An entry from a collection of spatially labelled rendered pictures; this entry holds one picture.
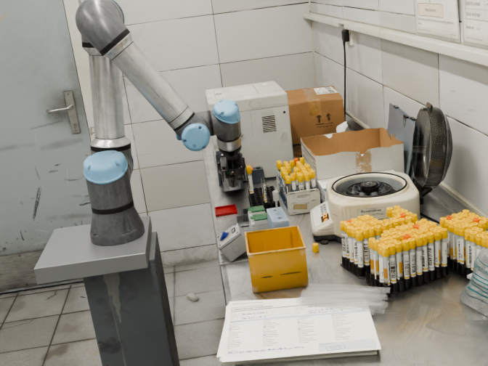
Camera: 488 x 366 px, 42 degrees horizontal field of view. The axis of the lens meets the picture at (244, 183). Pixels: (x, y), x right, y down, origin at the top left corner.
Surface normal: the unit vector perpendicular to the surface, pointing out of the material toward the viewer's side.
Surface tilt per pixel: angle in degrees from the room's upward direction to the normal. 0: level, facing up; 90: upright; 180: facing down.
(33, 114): 90
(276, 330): 1
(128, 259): 90
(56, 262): 1
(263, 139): 90
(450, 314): 0
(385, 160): 92
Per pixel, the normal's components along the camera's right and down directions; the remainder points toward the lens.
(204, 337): -0.11, -0.94
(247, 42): 0.10, 0.30
